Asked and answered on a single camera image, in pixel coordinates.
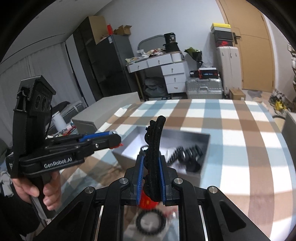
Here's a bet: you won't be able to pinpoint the grey bed footboard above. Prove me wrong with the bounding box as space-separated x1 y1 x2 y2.
72 92 140 134

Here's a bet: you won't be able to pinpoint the black wardrobe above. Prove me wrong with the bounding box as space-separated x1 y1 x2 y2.
73 16 140 101

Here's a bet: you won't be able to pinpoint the black flower bouquet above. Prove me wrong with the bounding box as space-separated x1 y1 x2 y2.
185 47 202 62

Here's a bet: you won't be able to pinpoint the black red flat box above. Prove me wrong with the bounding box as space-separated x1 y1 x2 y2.
190 67 219 79

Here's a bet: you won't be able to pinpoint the plaid bed sheet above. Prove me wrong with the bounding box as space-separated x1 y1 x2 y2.
61 99 295 240

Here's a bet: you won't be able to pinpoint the silver suitcase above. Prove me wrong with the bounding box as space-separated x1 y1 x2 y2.
185 78 223 99

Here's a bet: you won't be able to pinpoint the white cup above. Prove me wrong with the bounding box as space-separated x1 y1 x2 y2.
52 111 67 132

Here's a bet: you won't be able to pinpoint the black hair claw clip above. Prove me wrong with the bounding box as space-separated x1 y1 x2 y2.
144 115 166 202

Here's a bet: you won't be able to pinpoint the black bead bracelet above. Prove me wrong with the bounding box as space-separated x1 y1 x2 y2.
135 209 167 237

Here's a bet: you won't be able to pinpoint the white tall suitcase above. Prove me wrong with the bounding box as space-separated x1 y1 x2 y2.
216 46 242 95

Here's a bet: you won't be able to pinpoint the yellow black shoe boxes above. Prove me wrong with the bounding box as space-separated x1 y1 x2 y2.
211 23 233 47

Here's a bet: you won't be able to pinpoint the grey cardboard box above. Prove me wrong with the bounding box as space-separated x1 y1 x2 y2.
112 126 211 186

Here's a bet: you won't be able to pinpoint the small cardboard box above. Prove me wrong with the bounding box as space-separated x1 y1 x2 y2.
229 88 246 100

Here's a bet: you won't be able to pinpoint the wooden door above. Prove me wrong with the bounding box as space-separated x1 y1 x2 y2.
217 0 275 92

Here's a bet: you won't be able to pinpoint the person's left hand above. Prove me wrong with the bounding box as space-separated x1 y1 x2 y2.
11 172 63 211

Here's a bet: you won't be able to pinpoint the white dressing desk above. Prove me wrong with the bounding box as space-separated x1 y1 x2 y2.
127 51 190 94

